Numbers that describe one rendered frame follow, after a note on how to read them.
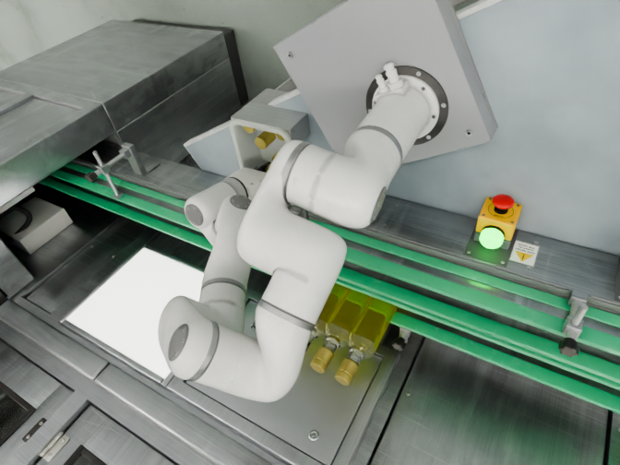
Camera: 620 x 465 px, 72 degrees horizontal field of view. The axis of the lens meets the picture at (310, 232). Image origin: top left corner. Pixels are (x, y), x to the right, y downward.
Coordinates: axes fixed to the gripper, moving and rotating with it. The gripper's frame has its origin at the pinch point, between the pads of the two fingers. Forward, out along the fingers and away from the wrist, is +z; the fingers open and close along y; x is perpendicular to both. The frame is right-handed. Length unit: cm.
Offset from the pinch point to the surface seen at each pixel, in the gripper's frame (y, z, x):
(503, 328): 62, -10, -16
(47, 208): -90, -15, -29
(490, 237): 55, -5, 0
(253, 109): -4.0, -1.5, 15.8
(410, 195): 35.4, 5.7, 0.0
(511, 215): 58, 0, 4
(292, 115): 7.1, -0.9, 15.8
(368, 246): 32.0, -9.0, -7.6
